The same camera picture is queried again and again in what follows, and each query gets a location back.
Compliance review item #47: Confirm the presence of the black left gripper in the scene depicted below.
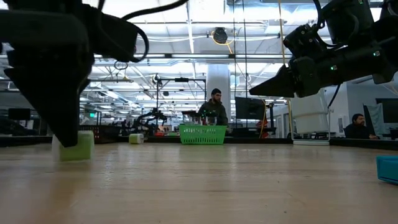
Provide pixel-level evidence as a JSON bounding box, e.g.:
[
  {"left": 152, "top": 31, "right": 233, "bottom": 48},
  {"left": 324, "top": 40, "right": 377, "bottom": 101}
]
[{"left": 0, "top": 9, "right": 96, "bottom": 149}]

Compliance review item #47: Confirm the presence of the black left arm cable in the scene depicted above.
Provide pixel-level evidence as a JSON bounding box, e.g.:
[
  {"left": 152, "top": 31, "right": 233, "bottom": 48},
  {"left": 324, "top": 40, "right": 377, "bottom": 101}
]
[{"left": 121, "top": 0, "right": 190, "bottom": 63}]

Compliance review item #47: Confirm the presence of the black wall screen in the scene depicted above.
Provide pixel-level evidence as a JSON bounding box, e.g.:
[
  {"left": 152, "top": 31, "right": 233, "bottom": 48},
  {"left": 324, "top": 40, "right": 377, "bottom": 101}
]
[{"left": 375, "top": 98, "right": 398, "bottom": 124}]

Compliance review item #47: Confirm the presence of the green white charger cube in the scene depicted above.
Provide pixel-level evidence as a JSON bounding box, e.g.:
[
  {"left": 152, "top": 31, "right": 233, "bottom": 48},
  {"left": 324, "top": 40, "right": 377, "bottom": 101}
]
[
  {"left": 51, "top": 129, "right": 96, "bottom": 163},
  {"left": 128, "top": 133, "right": 145, "bottom": 145}
]

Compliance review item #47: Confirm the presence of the black plastic basket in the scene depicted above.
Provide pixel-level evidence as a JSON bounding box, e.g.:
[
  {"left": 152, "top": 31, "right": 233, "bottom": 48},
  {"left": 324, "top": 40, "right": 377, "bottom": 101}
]
[{"left": 79, "top": 124, "right": 123, "bottom": 144}]

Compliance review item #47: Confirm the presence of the blue plastic basket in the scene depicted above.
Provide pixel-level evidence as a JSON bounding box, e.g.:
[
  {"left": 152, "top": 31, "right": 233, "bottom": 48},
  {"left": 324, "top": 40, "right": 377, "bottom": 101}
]
[{"left": 376, "top": 155, "right": 398, "bottom": 185}]

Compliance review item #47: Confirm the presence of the black metal frame rig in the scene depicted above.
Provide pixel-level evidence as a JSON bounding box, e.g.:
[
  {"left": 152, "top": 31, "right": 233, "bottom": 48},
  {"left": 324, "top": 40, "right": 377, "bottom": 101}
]
[{"left": 154, "top": 77, "right": 207, "bottom": 125}]

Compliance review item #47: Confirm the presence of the black ceiling cable reel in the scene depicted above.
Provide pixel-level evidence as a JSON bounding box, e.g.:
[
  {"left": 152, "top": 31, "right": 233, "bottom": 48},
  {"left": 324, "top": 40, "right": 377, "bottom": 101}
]
[{"left": 212, "top": 27, "right": 229, "bottom": 45}]

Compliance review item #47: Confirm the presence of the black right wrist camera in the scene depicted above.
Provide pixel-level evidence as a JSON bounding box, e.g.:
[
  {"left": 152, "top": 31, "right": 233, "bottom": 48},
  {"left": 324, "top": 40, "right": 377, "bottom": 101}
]
[{"left": 282, "top": 23, "right": 327, "bottom": 60}]

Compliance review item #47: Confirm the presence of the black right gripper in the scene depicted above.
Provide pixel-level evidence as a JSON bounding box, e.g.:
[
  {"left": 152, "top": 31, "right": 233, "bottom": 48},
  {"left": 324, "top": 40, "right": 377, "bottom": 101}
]
[{"left": 248, "top": 45, "right": 396, "bottom": 99}]

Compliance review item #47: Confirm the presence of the black table edge rail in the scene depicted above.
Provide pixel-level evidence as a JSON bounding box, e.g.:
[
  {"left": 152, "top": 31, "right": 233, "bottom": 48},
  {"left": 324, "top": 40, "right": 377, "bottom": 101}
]
[{"left": 0, "top": 136, "right": 398, "bottom": 151}]

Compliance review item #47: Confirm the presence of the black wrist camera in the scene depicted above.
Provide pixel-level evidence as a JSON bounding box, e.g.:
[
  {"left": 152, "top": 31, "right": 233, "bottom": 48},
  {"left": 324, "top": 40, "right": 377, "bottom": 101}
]
[
  {"left": 83, "top": 4, "right": 139, "bottom": 63},
  {"left": 282, "top": 23, "right": 327, "bottom": 60}
]

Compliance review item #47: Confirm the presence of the small black monitor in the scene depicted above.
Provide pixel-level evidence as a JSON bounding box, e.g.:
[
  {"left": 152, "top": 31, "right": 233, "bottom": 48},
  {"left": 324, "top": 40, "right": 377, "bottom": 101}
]
[{"left": 7, "top": 108, "right": 32, "bottom": 121}]

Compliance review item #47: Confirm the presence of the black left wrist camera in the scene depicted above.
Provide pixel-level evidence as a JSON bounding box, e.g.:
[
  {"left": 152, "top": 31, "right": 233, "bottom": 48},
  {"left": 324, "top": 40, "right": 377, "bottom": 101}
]
[{"left": 83, "top": 4, "right": 139, "bottom": 63}]

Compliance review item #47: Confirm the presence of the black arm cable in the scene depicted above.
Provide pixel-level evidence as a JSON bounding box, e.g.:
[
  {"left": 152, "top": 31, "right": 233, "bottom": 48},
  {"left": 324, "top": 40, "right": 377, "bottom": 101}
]
[
  {"left": 327, "top": 83, "right": 342, "bottom": 109},
  {"left": 121, "top": 0, "right": 190, "bottom": 63}
]

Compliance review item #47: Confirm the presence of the green plastic basket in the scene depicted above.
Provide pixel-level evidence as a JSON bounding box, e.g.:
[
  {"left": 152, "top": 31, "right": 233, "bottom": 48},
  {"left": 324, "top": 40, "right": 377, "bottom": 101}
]
[{"left": 178, "top": 124, "right": 228, "bottom": 146}]

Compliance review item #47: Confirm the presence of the person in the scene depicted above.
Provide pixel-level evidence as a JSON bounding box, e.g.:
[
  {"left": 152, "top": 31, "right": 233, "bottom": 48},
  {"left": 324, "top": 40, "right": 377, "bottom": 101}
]
[
  {"left": 197, "top": 88, "right": 229, "bottom": 127},
  {"left": 343, "top": 113, "right": 379, "bottom": 140}
]

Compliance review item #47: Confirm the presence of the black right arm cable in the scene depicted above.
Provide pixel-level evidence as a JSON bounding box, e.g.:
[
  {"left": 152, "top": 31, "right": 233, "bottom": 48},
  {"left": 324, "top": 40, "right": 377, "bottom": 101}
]
[{"left": 327, "top": 83, "right": 342, "bottom": 109}]

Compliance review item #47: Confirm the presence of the white pillar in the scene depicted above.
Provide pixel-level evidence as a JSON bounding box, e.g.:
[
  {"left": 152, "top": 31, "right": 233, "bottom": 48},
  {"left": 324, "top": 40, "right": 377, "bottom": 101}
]
[{"left": 206, "top": 64, "right": 232, "bottom": 124}]

